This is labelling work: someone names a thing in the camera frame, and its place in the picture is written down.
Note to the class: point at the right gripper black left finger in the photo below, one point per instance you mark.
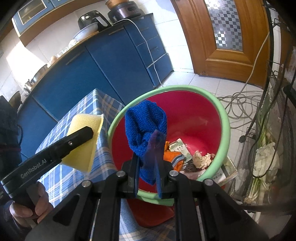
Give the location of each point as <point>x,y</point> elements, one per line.
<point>92,210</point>

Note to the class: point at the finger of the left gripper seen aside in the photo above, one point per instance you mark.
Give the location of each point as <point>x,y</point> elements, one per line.
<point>63,147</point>

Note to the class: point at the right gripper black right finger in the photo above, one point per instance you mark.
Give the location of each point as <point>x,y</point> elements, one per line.
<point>203,210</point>

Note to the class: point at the yellow sponge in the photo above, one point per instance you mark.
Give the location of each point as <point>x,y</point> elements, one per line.
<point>82,157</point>

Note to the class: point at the steel wool scrubber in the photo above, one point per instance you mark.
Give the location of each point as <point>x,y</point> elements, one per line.
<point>190,167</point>

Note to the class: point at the cream paper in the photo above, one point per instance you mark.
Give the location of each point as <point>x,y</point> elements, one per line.
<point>202,162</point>

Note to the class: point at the teal medicine box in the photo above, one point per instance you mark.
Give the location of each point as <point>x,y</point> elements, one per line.
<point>179,146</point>

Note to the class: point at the blue knitted cloth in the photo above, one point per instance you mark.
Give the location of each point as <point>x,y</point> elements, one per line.
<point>146,130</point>

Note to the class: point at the blue kitchen cabinet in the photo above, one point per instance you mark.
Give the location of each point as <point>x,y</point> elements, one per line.
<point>123,61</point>

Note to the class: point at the person's left hand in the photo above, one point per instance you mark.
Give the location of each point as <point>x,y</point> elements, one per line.
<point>25,216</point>

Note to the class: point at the blue plaid tablecloth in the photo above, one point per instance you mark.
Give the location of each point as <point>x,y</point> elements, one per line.
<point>94,162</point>

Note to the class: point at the orange cloth in basin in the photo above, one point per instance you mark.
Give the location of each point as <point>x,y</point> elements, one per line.
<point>176,158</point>

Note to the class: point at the steel kettle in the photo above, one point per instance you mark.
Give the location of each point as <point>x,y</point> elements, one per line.
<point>28,86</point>

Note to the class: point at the steel basin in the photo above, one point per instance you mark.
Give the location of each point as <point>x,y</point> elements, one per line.
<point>40,73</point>

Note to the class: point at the red basin green rim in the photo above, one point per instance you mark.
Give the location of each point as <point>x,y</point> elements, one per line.
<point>194,115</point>

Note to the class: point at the white plastic bag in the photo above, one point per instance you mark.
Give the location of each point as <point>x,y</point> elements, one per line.
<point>266,159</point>

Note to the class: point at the white enamel bowl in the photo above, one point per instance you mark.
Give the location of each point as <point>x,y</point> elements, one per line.
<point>86,31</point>

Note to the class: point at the black air fryer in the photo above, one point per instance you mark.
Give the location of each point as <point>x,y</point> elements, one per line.
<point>93,17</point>

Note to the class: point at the dark rice cooker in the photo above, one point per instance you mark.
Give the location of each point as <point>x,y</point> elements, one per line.
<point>122,9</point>

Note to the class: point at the wooden door glass panel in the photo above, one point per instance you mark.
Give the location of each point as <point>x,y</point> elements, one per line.
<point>226,39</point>

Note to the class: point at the black wire rack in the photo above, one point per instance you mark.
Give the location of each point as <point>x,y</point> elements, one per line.
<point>274,121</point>

